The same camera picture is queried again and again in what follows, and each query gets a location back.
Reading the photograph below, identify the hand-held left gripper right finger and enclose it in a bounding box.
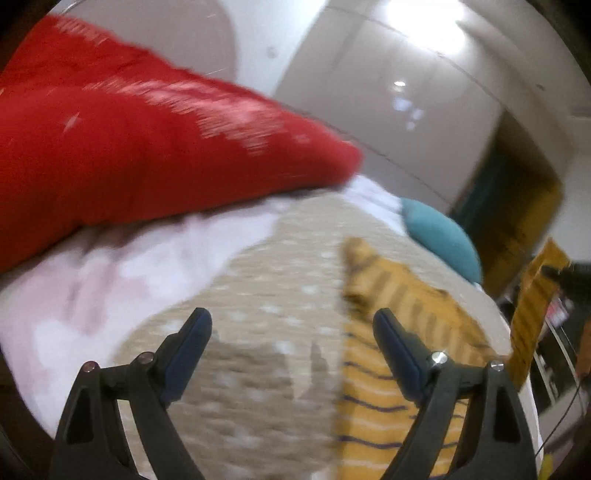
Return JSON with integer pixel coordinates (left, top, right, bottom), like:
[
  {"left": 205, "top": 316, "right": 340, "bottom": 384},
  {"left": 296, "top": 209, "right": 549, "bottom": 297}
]
[{"left": 372, "top": 308, "right": 539, "bottom": 480}]

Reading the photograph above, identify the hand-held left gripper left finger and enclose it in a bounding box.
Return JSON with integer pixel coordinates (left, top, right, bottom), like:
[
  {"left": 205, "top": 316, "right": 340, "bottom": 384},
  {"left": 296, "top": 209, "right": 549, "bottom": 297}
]
[{"left": 48, "top": 307, "right": 213, "bottom": 480}]

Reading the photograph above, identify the yellow striped small garment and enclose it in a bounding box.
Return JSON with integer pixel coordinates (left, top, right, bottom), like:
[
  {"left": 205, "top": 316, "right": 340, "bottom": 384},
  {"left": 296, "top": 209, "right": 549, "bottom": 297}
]
[{"left": 333, "top": 236, "right": 573, "bottom": 480}]

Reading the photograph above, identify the beige dotted blanket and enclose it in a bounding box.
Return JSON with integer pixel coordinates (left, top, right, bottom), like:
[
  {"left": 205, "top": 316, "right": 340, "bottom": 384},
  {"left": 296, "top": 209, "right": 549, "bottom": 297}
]
[{"left": 108, "top": 191, "right": 444, "bottom": 480}]

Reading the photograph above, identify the teal pillow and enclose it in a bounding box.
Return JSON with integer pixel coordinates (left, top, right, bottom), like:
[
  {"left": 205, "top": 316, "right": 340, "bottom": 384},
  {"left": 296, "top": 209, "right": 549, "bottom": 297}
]
[{"left": 399, "top": 198, "right": 483, "bottom": 284}]

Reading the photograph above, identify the white pink bed sheet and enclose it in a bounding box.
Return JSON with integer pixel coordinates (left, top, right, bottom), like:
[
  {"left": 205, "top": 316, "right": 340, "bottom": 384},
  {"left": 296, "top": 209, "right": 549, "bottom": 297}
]
[{"left": 0, "top": 175, "right": 402, "bottom": 439}]

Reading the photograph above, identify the red pillow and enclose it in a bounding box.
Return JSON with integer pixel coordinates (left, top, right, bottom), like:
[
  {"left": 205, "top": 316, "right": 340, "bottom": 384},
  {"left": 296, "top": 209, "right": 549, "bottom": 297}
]
[{"left": 0, "top": 14, "right": 365, "bottom": 273}]

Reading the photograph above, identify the white wardrobe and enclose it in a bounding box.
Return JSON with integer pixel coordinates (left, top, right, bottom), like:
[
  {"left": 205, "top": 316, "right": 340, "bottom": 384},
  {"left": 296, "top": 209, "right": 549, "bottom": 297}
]
[{"left": 271, "top": 0, "right": 505, "bottom": 217}]

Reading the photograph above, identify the wooden door frame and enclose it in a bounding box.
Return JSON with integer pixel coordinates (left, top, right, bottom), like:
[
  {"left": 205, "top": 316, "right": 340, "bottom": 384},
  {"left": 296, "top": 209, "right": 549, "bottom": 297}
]
[{"left": 450, "top": 111, "right": 568, "bottom": 298}]

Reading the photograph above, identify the thin black cable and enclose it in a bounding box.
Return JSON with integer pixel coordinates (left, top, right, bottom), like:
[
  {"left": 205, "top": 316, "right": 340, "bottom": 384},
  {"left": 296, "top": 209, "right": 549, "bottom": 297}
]
[{"left": 534, "top": 364, "right": 591, "bottom": 462}]

